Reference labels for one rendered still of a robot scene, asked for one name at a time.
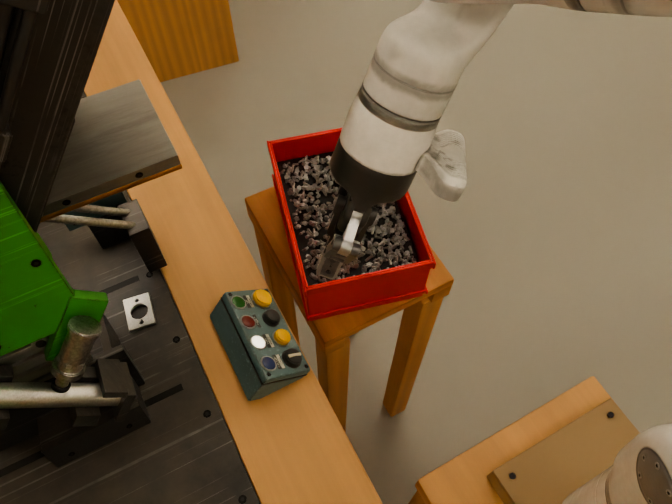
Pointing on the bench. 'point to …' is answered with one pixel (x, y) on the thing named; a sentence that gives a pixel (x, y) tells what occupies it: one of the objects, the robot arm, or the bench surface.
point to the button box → (227, 325)
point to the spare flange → (141, 318)
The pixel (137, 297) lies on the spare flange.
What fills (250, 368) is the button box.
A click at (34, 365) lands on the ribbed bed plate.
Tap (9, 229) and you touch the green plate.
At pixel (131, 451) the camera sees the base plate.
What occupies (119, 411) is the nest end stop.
